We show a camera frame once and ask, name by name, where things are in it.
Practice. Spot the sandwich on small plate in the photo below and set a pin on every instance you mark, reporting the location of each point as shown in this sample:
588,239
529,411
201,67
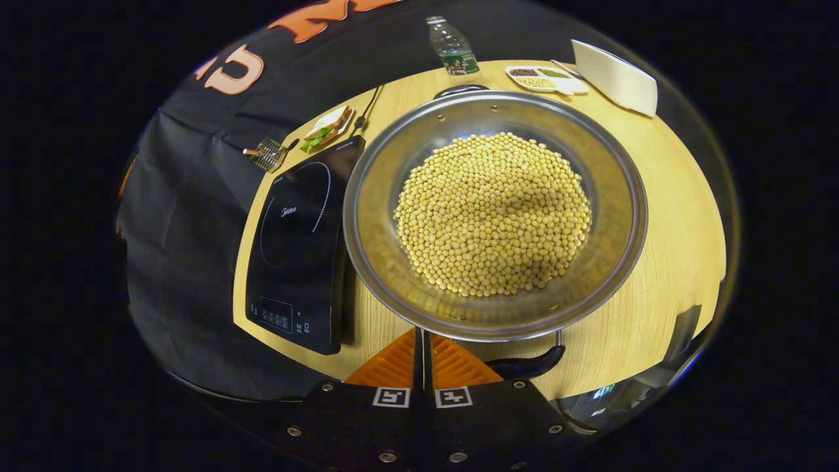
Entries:
326,130

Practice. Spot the white toaster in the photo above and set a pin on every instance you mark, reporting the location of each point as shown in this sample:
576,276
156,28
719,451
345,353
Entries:
616,78

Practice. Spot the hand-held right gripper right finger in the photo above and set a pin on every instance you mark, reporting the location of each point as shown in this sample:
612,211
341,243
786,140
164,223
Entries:
485,419

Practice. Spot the white divided bean dish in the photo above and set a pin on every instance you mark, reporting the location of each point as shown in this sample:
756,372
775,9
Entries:
547,78

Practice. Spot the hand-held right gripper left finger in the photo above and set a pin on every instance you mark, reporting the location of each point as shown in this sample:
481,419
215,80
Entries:
367,419

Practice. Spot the black induction cooktop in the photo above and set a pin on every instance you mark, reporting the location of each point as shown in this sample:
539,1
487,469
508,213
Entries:
301,262

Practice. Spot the clear plastic water bottle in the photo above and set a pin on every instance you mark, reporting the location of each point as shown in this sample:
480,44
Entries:
452,49

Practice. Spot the heap of yellow soybeans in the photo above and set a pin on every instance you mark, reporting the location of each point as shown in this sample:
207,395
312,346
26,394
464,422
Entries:
491,210

